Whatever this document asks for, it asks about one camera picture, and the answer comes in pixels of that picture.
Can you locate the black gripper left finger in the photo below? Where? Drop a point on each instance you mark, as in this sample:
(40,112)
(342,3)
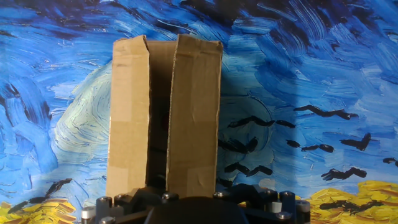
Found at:
(124,208)

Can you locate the Van Gogh print cloth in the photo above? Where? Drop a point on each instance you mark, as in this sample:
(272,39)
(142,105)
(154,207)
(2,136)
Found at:
(311,62)

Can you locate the brown cardboard box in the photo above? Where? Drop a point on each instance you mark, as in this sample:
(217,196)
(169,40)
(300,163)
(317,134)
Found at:
(192,124)

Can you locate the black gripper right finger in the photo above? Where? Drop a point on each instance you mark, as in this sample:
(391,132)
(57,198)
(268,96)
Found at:
(273,208)

